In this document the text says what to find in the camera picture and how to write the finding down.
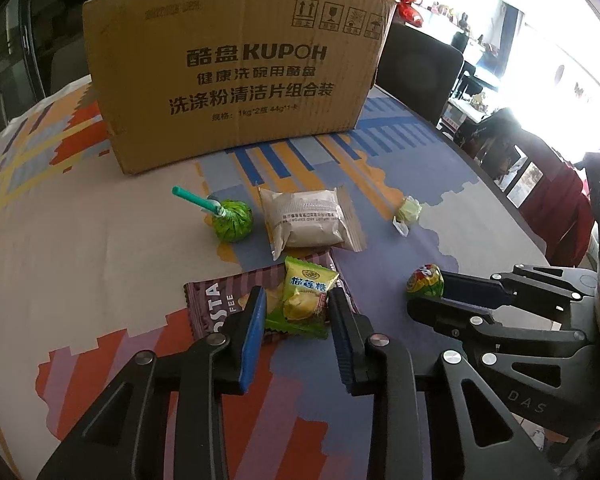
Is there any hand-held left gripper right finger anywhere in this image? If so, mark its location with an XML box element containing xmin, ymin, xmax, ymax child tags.
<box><xmin>327</xmin><ymin>287</ymin><xmax>543</xmax><ymax>480</ymax></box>

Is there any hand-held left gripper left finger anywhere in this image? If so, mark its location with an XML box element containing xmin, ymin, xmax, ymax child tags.
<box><xmin>36</xmin><ymin>285</ymin><xmax>268</xmax><ymax>480</ymax></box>

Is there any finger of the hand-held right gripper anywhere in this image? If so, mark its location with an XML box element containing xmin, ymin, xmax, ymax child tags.
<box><xmin>440</xmin><ymin>262</ymin><xmax>598</xmax><ymax>321</ymax></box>
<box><xmin>406</xmin><ymin>296</ymin><xmax>596</xmax><ymax>366</ymax></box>

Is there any round colourful lollipop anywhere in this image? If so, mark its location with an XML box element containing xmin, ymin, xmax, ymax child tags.
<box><xmin>406</xmin><ymin>264</ymin><xmax>446</xmax><ymax>300</ymax></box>

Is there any green durian candy packet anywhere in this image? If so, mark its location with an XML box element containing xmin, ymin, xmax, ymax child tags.
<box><xmin>265</xmin><ymin>256</ymin><xmax>342</xmax><ymax>339</ymax></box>

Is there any brown cardboard box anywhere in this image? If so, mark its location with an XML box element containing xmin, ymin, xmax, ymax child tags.
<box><xmin>82</xmin><ymin>0</ymin><xmax>398</xmax><ymax>176</ymax></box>

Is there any brown coffee packet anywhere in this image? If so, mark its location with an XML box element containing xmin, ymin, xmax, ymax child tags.
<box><xmin>183</xmin><ymin>255</ymin><xmax>353</xmax><ymax>343</ymax></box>

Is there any pale yellow wrapped candy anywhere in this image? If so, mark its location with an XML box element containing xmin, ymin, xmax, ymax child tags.
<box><xmin>392</xmin><ymin>196</ymin><xmax>423</xmax><ymax>237</ymax></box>

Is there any green lollipop with teal stick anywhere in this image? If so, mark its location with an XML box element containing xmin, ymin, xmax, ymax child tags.
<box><xmin>172</xmin><ymin>186</ymin><xmax>254</xmax><ymax>244</ymax></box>

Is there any white snack packet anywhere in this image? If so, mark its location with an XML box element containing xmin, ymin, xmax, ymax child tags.
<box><xmin>257</xmin><ymin>185</ymin><xmax>368</xmax><ymax>262</ymax></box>

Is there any colourful patterned table mat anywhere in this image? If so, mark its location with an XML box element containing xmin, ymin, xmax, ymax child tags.
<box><xmin>0</xmin><ymin>72</ymin><xmax>551</xmax><ymax>480</ymax></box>

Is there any dark dining chair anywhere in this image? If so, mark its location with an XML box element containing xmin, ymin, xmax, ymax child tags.
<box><xmin>375</xmin><ymin>22</ymin><xmax>466</xmax><ymax>126</ymax></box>

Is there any grey dining chair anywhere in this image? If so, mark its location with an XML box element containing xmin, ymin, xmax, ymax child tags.
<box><xmin>47</xmin><ymin>45</ymin><xmax>93</xmax><ymax>97</ymax></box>

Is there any black glass door cabinet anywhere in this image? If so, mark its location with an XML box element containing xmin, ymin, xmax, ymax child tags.
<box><xmin>0</xmin><ymin>0</ymin><xmax>151</xmax><ymax>136</ymax></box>

